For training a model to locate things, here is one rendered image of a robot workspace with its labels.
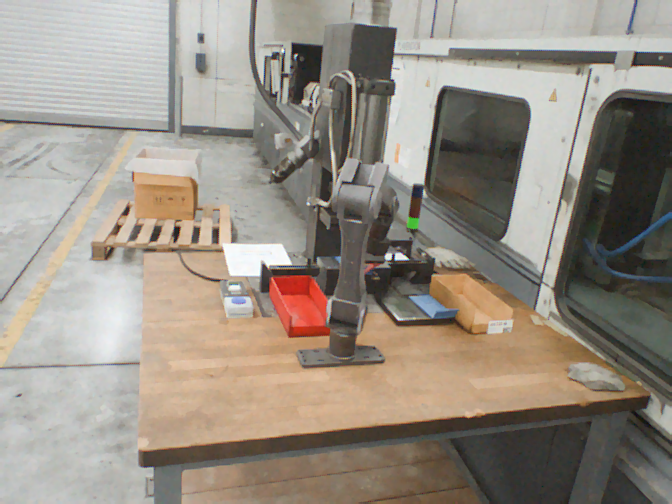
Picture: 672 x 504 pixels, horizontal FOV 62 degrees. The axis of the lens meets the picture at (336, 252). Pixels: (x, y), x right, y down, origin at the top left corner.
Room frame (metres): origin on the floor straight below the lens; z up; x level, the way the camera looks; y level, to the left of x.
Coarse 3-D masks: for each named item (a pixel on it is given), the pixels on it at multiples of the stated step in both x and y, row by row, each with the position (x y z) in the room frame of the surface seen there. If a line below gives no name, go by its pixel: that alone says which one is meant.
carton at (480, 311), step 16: (432, 288) 1.58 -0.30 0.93; (448, 288) 1.50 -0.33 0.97; (464, 288) 1.62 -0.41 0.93; (480, 288) 1.55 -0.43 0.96; (448, 304) 1.48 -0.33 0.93; (464, 304) 1.41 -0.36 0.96; (480, 304) 1.53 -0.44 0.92; (496, 304) 1.46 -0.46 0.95; (464, 320) 1.39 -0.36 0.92; (480, 320) 1.44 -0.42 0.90; (496, 320) 1.45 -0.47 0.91; (512, 320) 1.40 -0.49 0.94
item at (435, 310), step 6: (414, 300) 1.49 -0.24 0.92; (420, 300) 1.50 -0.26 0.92; (426, 300) 1.50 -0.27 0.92; (432, 300) 1.51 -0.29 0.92; (420, 306) 1.45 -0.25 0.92; (426, 306) 1.46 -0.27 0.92; (432, 306) 1.46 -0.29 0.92; (438, 306) 1.47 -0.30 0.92; (426, 312) 1.42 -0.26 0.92; (432, 312) 1.42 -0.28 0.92; (438, 312) 1.38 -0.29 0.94; (444, 312) 1.39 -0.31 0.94; (450, 312) 1.40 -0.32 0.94; (456, 312) 1.41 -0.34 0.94
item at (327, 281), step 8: (320, 264) 1.57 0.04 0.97; (320, 272) 1.56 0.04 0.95; (328, 272) 1.51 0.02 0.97; (336, 272) 1.52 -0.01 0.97; (376, 272) 1.56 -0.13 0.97; (384, 272) 1.57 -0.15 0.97; (320, 280) 1.56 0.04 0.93; (328, 280) 1.51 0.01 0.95; (336, 280) 1.52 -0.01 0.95; (368, 280) 1.56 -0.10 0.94; (384, 280) 1.57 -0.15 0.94; (320, 288) 1.55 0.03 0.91; (328, 288) 1.51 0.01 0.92; (368, 288) 1.56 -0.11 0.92; (376, 288) 1.56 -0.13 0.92; (384, 288) 1.57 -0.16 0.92
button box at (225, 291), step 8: (184, 264) 1.62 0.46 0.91; (192, 272) 1.57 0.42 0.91; (216, 280) 1.53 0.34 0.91; (224, 280) 1.52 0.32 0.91; (232, 280) 1.49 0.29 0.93; (240, 280) 1.49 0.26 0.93; (224, 288) 1.42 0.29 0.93; (240, 288) 1.43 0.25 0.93; (224, 296) 1.38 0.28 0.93; (232, 296) 1.38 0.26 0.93; (240, 296) 1.39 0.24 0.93
